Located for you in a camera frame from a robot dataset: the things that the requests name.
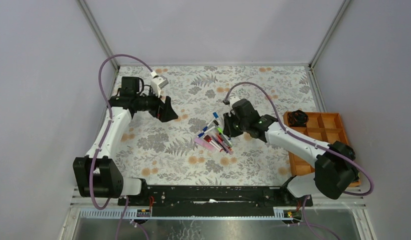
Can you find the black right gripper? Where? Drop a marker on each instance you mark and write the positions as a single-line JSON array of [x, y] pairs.
[[228, 130]]

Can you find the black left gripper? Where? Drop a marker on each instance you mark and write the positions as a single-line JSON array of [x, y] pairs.
[[163, 111]]

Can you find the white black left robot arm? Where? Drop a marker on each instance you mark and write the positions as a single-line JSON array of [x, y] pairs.
[[96, 173]]

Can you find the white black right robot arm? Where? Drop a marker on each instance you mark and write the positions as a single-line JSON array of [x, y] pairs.
[[332, 163]]

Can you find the purple pen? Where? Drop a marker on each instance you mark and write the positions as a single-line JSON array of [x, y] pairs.
[[227, 148]]

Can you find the floral patterned table mat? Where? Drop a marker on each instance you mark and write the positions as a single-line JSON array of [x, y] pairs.
[[166, 153]]

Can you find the pink highlighter marker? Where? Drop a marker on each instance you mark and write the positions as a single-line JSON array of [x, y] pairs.
[[201, 142]]

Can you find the orange wooden compartment tray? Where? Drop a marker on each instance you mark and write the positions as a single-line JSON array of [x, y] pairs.
[[322, 126]]

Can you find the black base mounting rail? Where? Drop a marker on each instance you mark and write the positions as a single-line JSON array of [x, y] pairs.
[[203, 198]]

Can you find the slotted aluminium cable duct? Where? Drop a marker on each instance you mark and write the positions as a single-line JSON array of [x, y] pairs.
[[160, 214]]

